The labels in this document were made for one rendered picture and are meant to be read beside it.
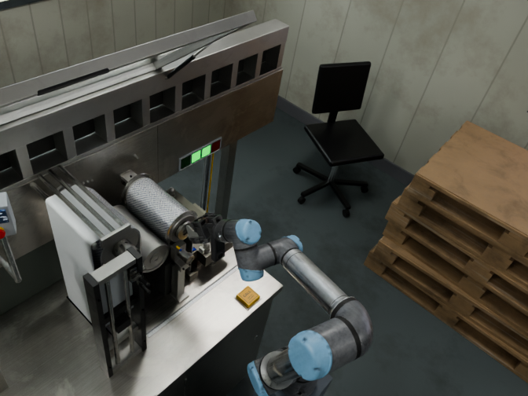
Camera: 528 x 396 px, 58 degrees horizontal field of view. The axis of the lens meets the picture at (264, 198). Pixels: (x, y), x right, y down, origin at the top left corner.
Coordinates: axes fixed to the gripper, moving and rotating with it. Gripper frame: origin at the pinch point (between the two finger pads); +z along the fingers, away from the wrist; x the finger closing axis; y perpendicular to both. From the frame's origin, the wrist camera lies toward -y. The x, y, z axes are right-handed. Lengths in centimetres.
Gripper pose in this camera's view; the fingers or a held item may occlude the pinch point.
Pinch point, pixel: (192, 235)
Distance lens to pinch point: 173.4
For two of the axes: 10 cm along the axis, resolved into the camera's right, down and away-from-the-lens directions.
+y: -3.6, -8.9, -2.7
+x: -6.6, 4.5, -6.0
